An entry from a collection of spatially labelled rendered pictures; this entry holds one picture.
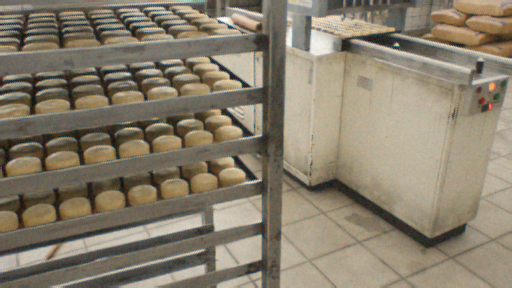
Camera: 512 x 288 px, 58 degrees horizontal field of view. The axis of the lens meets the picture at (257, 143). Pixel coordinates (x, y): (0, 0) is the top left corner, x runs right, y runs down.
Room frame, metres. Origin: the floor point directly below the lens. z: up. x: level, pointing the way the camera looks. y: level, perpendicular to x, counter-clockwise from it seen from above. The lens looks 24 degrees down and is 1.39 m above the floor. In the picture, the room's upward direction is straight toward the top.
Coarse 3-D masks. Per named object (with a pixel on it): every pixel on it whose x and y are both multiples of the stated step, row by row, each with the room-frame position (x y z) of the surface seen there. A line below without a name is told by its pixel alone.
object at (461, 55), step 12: (288, 12) 3.39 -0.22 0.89; (384, 36) 2.58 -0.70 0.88; (396, 36) 2.50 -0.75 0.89; (408, 36) 2.47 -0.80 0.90; (408, 48) 2.42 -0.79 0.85; (420, 48) 2.36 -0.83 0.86; (432, 48) 2.29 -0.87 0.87; (444, 48) 2.23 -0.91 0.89; (456, 48) 2.18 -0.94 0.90; (456, 60) 2.17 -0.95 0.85; (468, 60) 2.11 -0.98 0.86; (492, 60) 2.01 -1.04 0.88; (504, 60) 1.97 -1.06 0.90; (504, 72) 1.96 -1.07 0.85
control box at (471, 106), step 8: (480, 80) 1.86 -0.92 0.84; (488, 80) 1.86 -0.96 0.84; (496, 80) 1.88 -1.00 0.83; (472, 88) 1.80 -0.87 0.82; (488, 88) 1.85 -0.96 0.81; (496, 88) 1.88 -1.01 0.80; (504, 88) 1.91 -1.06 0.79; (472, 96) 1.80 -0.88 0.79; (480, 96) 1.83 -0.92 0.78; (488, 96) 1.86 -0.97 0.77; (504, 96) 1.92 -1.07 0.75; (464, 104) 1.82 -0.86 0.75; (472, 104) 1.81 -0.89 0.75; (480, 104) 1.83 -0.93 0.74; (488, 104) 1.86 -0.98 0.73; (496, 104) 1.90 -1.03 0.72; (464, 112) 1.81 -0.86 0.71; (472, 112) 1.81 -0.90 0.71; (480, 112) 1.84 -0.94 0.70
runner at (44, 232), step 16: (208, 192) 0.71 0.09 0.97; (224, 192) 0.72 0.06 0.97; (240, 192) 0.74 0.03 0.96; (256, 192) 0.75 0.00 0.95; (128, 208) 0.66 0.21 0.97; (144, 208) 0.67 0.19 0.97; (160, 208) 0.68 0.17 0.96; (176, 208) 0.69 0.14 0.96; (192, 208) 0.70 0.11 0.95; (48, 224) 0.61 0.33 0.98; (64, 224) 0.62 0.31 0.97; (80, 224) 0.63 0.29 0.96; (96, 224) 0.64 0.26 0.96; (112, 224) 0.65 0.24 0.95; (0, 240) 0.58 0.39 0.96; (16, 240) 0.59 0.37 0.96; (32, 240) 0.60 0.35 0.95; (48, 240) 0.61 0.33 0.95
